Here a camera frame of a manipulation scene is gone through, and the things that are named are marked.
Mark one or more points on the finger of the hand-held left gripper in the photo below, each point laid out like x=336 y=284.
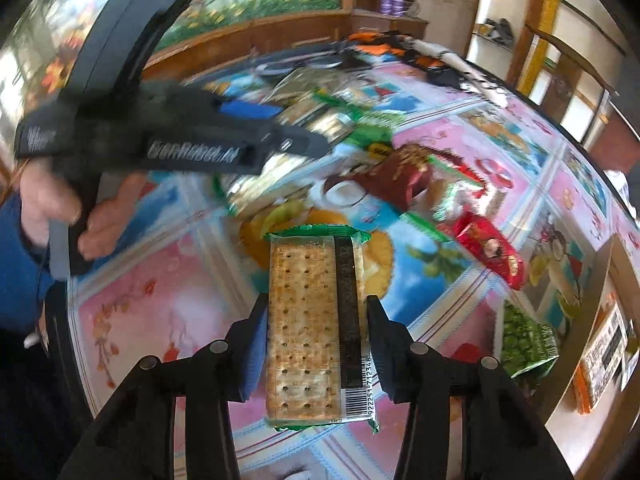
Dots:
x=250 y=109
x=300 y=142

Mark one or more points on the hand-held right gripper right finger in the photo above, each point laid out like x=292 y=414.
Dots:
x=382 y=355

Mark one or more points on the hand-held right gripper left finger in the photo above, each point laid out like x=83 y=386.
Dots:
x=252 y=355

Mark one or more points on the green-edged cracker packet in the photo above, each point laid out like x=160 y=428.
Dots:
x=270 y=185
x=320 y=120
x=305 y=320

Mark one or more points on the cardboard box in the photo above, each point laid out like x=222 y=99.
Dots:
x=575 y=440

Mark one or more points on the person's left forearm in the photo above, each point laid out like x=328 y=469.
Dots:
x=20 y=290

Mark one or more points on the person's left hand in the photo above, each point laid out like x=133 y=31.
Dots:
x=112 y=215

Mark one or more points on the clear plastic snack packet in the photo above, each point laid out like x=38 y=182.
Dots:
x=315 y=82

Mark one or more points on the black-framed glasses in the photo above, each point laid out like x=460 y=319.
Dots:
x=295 y=62

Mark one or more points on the green packet with yellow label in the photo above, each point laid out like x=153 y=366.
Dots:
x=372 y=132

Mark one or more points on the wooden sideboard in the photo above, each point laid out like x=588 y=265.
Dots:
x=280 y=35

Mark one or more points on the printed fruit tablecloth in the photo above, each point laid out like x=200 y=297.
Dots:
x=165 y=300

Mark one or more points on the brown nut snack packet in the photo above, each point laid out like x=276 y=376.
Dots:
x=400 y=175

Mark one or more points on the green pea snack packet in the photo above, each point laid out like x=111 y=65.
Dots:
x=525 y=340

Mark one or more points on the red snack packet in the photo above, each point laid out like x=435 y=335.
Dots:
x=487 y=250

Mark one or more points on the orange black white scarf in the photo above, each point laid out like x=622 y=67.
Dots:
x=430 y=60

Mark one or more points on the green red biscuit packet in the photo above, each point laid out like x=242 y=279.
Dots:
x=465 y=195

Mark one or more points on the orange snack packet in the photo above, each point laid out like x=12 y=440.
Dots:
x=600 y=360

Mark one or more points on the person's dark clothing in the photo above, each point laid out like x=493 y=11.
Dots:
x=35 y=410

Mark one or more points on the dark cloth bundle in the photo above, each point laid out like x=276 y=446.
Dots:
x=495 y=30

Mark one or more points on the wooden chair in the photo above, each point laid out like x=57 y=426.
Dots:
x=560 y=42

